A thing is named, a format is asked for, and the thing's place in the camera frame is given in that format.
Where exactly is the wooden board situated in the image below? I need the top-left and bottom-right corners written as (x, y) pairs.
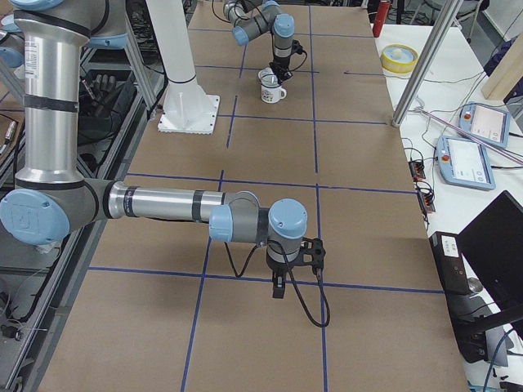
top-left (481, 33), bottom-right (522, 100)

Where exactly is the white enamel cup blue rim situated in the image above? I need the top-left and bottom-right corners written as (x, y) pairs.
top-left (260, 84), bottom-right (287, 104)

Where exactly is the near teach pendant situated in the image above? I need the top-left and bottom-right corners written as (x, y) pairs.
top-left (436, 136), bottom-right (496, 190)

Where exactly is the lower orange black adapter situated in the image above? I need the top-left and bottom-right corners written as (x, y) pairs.
top-left (417, 188), bottom-right (436, 214)

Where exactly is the black computer box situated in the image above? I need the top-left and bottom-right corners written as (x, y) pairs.
top-left (429, 231), bottom-right (508, 367)

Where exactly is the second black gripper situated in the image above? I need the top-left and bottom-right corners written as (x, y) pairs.
top-left (266, 257), bottom-right (294, 299)

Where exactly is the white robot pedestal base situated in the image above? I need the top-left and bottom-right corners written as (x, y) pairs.
top-left (146, 0), bottom-right (220, 135)

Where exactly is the aluminium frame post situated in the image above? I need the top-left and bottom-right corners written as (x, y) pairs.
top-left (391, 0), bottom-right (463, 127)

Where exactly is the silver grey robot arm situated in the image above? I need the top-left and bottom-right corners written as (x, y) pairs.
top-left (223, 1), bottom-right (298, 82)

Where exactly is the teach pendant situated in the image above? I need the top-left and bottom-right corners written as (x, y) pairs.
top-left (436, 136), bottom-right (496, 190)
top-left (459, 102), bottom-right (510, 149)

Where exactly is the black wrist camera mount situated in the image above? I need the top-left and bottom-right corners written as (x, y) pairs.
top-left (291, 39), bottom-right (304, 56)

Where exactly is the upper orange black adapter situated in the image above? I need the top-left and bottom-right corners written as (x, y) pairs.
top-left (409, 159), bottom-right (426, 181)

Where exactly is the orange black adapter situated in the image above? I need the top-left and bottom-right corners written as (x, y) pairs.
top-left (409, 159), bottom-right (426, 181)
top-left (417, 188), bottom-right (436, 214)

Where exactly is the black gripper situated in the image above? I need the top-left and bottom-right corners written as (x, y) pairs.
top-left (269, 61), bottom-right (293, 78)

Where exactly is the red cylinder bottle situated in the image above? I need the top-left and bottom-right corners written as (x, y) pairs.
top-left (373, 0), bottom-right (391, 38)

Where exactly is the far teach pendant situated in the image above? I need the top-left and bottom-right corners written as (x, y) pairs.
top-left (459, 102), bottom-right (510, 149)

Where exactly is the yellow tape roll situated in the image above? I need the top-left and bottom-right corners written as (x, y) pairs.
top-left (380, 44), bottom-right (419, 74)

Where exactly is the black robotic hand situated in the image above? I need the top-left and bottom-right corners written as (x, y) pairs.
top-left (79, 73), bottom-right (129, 118)

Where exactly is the black monitor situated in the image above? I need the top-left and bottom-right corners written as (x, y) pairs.
top-left (458, 190), bottom-right (522, 310)

